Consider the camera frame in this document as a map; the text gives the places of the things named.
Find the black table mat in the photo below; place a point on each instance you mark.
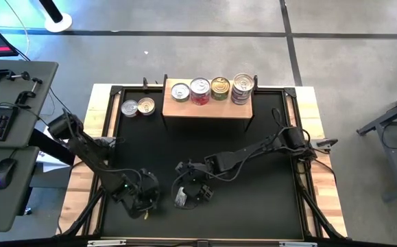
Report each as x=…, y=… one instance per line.
x=253, y=212

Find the black computer mouse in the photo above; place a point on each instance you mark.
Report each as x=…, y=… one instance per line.
x=3, y=173

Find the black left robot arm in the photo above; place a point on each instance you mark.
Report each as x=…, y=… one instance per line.
x=92, y=161

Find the wooden shelf with black legs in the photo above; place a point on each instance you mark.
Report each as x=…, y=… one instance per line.
x=191, y=111

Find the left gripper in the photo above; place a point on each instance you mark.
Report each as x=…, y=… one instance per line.
x=140, y=192

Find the green tin can silver lid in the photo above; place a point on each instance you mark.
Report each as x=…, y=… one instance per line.
x=180, y=92

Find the silver metal bracket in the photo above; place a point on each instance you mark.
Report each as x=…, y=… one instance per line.
x=105, y=243
x=297, y=244

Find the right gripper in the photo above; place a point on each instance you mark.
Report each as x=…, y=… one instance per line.
x=193, y=173

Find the black desk clamp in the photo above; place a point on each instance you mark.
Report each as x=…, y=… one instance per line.
x=2, y=73
x=25, y=97

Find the black metal table frame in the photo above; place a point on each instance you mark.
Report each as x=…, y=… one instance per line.
x=116, y=90

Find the black desk beam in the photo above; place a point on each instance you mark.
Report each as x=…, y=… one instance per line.
x=45, y=144

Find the white paper sheet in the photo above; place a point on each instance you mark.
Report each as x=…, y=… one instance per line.
x=47, y=164

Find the white round stand base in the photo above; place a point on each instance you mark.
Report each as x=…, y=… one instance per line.
x=59, y=24

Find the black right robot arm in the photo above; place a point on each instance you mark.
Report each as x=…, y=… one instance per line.
x=246, y=154

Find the black stand pole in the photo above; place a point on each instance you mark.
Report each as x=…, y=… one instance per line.
x=51, y=10

